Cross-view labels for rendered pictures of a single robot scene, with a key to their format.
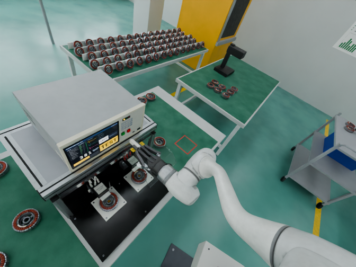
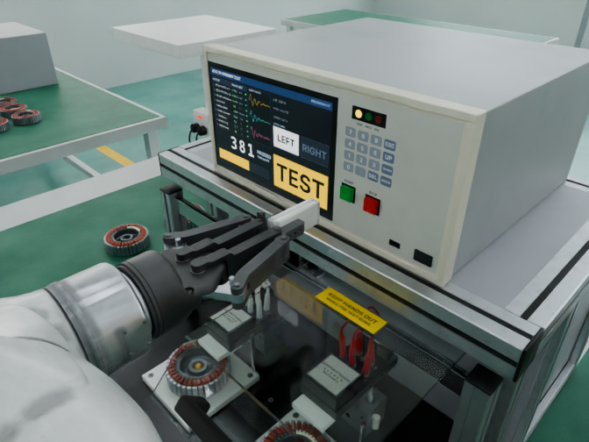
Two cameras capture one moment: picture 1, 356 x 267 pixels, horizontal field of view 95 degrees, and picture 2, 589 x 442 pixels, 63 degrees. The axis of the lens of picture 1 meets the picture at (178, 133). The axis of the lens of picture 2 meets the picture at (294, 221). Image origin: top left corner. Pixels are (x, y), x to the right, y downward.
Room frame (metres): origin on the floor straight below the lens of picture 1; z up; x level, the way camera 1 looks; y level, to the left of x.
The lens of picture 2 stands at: (0.66, -0.24, 1.47)
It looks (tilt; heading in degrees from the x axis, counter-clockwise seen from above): 31 degrees down; 112
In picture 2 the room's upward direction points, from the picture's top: straight up
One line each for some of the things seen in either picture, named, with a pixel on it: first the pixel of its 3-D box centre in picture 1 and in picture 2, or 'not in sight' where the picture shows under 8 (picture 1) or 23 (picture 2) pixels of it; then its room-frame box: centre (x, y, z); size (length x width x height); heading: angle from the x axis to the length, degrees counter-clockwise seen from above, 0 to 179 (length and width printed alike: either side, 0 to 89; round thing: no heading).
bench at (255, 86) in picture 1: (225, 98); not in sight; (2.65, -0.58, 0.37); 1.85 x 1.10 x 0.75; 156
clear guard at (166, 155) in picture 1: (145, 154); (323, 360); (0.55, 0.14, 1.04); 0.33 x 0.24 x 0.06; 66
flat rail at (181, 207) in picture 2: (114, 160); (286, 272); (0.44, 0.29, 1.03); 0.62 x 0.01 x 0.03; 156
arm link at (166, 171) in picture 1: (166, 174); (102, 319); (0.39, -0.02, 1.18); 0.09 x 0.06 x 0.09; 156
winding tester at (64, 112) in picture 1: (88, 113); (394, 116); (0.54, 0.49, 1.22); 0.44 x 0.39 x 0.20; 156
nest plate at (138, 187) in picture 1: (139, 177); not in sight; (0.51, 0.15, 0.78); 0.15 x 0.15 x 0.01; 66
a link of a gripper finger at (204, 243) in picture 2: (144, 156); (224, 247); (0.44, 0.12, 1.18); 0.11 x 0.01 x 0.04; 67
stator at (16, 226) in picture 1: (27, 220); not in sight; (0.06, 0.59, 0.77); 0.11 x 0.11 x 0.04
